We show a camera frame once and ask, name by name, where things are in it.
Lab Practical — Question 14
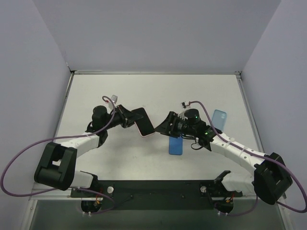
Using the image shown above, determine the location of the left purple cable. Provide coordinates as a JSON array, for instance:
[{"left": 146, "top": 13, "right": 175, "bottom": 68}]
[{"left": 0, "top": 95, "right": 120, "bottom": 215}]

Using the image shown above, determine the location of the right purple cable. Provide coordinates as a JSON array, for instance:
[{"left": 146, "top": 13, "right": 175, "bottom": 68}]
[{"left": 189, "top": 100, "right": 307, "bottom": 216}]

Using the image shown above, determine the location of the pink phone case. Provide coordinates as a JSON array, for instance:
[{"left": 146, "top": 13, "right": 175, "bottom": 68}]
[{"left": 131, "top": 107, "right": 156, "bottom": 138}]

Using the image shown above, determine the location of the aluminium right frame rail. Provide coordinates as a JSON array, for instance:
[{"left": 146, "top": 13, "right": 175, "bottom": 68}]
[{"left": 236, "top": 72, "right": 264, "bottom": 152}]

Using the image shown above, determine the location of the aluminium front frame rail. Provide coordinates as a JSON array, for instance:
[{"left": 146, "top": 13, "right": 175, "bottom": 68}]
[{"left": 34, "top": 180, "right": 255, "bottom": 202}]

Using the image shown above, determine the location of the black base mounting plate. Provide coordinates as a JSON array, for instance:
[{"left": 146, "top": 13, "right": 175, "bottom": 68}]
[{"left": 70, "top": 179, "right": 243, "bottom": 211}]

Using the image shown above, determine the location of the light blue phone case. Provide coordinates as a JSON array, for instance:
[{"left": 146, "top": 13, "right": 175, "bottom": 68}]
[{"left": 212, "top": 109, "right": 227, "bottom": 131}]

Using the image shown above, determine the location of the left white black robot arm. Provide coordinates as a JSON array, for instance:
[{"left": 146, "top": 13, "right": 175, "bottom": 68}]
[{"left": 34, "top": 105, "right": 143, "bottom": 197}]

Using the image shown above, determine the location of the aluminium back frame rail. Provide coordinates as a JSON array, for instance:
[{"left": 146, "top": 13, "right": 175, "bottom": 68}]
[{"left": 73, "top": 70, "right": 242, "bottom": 75}]

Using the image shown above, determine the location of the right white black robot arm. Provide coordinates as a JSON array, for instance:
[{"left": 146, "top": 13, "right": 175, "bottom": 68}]
[{"left": 155, "top": 109, "right": 293, "bottom": 205}]

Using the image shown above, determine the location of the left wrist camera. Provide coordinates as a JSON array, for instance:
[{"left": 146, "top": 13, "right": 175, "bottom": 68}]
[{"left": 111, "top": 95, "right": 118, "bottom": 104}]

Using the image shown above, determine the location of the purple cable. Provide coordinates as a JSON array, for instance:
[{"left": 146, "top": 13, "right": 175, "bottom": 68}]
[
  {"left": 189, "top": 100, "right": 307, "bottom": 216},
  {"left": 0, "top": 95, "right": 120, "bottom": 215}
]

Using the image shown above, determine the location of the aluminium frame rail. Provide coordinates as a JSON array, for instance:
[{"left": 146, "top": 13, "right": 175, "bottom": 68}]
[
  {"left": 51, "top": 70, "right": 74, "bottom": 137},
  {"left": 34, "top": 180, "right": 255, "bottom": 202},
  {"left": 236, "top": 72, "right": 264, "bottom": 152},
  {"left": 73, "top": 70, "right": 242, "bottom": 75}
]

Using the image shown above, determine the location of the aluminium left frame rail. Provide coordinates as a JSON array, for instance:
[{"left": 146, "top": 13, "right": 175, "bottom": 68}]
[{"left": 51, "top": 70, "right": 74, "bottom": 137}]

